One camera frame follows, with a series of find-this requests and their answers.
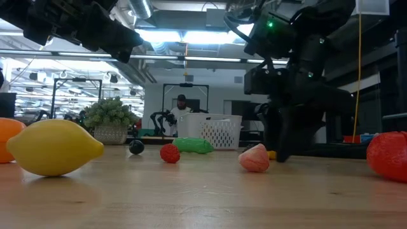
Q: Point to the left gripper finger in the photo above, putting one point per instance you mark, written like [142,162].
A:
[111,35]

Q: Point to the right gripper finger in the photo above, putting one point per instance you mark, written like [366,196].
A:
[287,133]
[268,127]

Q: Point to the small yellow toy pepper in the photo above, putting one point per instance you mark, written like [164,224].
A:
[272,155]

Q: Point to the pink toy fruit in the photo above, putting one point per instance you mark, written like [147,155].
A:
[254,159]

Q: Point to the green toy cucumber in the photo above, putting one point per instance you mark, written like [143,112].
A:
[192,145]

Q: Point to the small red toy raspberry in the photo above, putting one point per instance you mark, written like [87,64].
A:
[170,153]

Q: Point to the black toy berry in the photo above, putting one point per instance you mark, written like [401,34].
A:
[136,147]

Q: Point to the yellow toy lemon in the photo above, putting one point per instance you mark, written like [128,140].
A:
[54,148]

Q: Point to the round orange toy fruit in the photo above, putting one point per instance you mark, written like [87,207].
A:
[8,140]

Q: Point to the background black robot arm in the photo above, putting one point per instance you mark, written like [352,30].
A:
[162,121]

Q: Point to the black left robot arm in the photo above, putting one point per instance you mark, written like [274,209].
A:
[19,8]

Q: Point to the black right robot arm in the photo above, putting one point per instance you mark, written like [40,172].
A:
[318,38]

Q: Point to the black monitor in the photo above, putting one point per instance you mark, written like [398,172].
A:
[7,105]
[238,111]

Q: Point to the black cloth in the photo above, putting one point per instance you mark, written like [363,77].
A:
[334,152]

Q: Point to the red box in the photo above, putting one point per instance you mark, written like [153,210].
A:
[351,139]

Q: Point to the white perforated plastic basket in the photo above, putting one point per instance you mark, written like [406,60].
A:
[197,130]

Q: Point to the long ceiling tube light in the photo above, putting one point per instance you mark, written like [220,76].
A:
[206,59]

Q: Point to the blue box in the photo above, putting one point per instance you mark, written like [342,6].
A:
[368,138]

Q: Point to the pale green plant in pot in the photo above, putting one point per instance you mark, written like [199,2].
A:
[109,116]

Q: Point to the person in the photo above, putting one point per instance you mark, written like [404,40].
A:
[181,113]

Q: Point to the silver ventilation duct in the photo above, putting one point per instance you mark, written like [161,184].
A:
[141,8]

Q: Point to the black gantry frame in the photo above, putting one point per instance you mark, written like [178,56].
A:
[78,79]
[186,85]

